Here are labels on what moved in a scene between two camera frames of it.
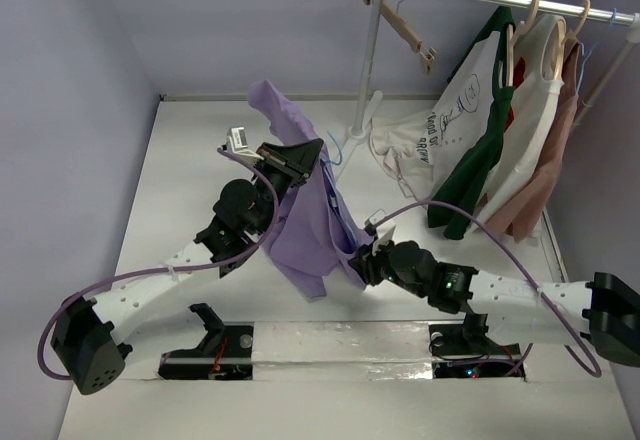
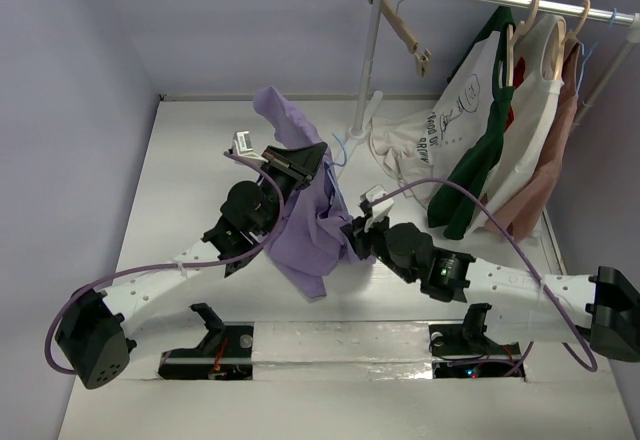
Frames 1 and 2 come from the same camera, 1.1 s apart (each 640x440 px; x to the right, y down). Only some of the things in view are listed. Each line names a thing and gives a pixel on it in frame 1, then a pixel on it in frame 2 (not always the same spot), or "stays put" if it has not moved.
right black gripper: x=365 y=262 → x=361 y=233
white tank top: x=539 y=82 stays put
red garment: x=518 y=78 stays put
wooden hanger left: x=511 y=39 stays put
